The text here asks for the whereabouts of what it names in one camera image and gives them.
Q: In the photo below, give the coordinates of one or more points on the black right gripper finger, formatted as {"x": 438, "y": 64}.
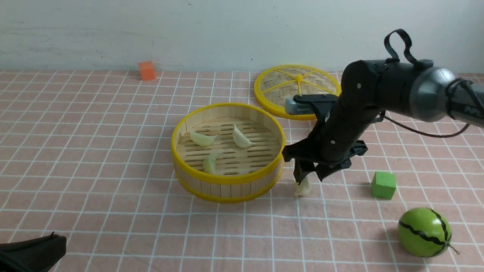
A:
{"x": 324, "y": 171}
{"x": 301, "y": 170}

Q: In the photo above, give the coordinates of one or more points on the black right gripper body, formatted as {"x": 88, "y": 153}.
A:
{"x": 335, "y": 137}

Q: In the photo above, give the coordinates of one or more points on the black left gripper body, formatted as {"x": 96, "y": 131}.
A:
{"x": 35, "y": 255}

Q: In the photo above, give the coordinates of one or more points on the white dumpling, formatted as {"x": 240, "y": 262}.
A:
{"x": 240, "y": 139}
{"x": 303, "y": 188}

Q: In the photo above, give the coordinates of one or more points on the yellow bamboo steamer tray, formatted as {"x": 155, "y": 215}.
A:
{"x": 244, "y": 174}

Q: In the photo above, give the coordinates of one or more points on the green dumpling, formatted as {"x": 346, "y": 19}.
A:
{"x": 202, "y": 140}
{"x": 209, "y": 163}

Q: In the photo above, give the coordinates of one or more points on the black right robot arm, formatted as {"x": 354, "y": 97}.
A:
{"x": 369, "y": 89}

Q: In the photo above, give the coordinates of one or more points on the yellow bamboo steamer lid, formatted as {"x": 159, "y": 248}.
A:
{"x": 273, "y": 86}

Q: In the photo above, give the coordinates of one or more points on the green foam cube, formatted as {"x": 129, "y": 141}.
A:
{"x": 383, "y": 185}

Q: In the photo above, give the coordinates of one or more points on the pink checkered tablecloth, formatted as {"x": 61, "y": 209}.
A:
{"x": 87, "y": 155}

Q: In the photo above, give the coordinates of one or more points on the green toy watermelon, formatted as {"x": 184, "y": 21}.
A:
{"x": 424, "y": 232}

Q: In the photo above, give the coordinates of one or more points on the orange foam cube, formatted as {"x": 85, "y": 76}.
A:
{"x": 147, "y": 71}

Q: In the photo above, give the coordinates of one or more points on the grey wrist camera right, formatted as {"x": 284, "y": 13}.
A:
{"x": 310, "y": 104}

